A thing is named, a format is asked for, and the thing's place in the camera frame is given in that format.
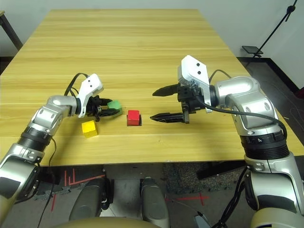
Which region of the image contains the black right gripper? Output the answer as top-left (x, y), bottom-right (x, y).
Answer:
top-left (150, 83), bottom-right (208, 125)

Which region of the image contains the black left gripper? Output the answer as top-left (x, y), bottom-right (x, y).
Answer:
top-left (85, 95), bottom-right (123, 121)

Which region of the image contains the green wooden block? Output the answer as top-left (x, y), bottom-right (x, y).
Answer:
top-left (106, 100), bottom-right (123, 116)

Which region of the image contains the red wooden block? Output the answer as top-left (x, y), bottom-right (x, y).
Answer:
top-left (126, 109), bottom-right (142, 127)

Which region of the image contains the yellow wooden block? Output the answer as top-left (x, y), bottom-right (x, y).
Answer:
top-left (81, 120), bottom-right (99, 139)

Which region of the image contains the black square marker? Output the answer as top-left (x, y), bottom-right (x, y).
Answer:
top-left (126, 114), bottom-right (143, 127)

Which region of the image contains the dark speckled mat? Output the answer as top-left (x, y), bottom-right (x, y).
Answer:
top-left (163, 163), bottom-right (241, 193)

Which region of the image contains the black table foot beam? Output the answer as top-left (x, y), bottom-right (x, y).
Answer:
top-left (196, 161), bottom-right (248, 180)

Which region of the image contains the grey left robot leg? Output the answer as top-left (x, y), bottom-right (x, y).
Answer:
top-left (68, 177), bottom-right (112, 220)

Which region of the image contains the grey robot leg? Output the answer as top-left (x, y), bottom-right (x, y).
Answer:
top-left (68, 177), bottom-right (112, 220)
top-left (141, 177), bottom-right (171, 228)

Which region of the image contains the grey right robot leg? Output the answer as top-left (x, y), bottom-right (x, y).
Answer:
top-left (141, 177), bottom-right (171, 228)

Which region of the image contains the black flat stand plate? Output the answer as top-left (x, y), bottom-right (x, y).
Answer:
top-left (241, 45), bottom-right (264, 55)

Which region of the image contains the tan robot torso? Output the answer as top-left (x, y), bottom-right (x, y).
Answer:
top-left (53, 217), bottom-right (152, 228)

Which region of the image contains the small grey device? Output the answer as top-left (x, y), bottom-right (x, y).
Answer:
top-left (194, 212), bottom-right (212, 228)

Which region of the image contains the black tripod stand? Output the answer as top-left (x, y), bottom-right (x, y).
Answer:
top-left (252, 0), bottom-right (299, 59)

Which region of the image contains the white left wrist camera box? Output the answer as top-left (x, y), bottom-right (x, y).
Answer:
top-left (76, 73), bottom-right (105, 119)

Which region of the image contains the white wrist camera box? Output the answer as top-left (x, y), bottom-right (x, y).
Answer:
top-left (76, 73), bottom-right (105, 119)
top-left (178, 55), bottom-right (212, 113)

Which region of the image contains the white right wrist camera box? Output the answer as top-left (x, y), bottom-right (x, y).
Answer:
top-left (178, 55), bottom-right (212, 113)

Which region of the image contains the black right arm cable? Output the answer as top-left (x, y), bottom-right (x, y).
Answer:
top-left (194, 69), bottom-right (288, 141)

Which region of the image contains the wooden side table black frame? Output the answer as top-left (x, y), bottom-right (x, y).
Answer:
top-left (0, 9), bottom-right (23, 51)

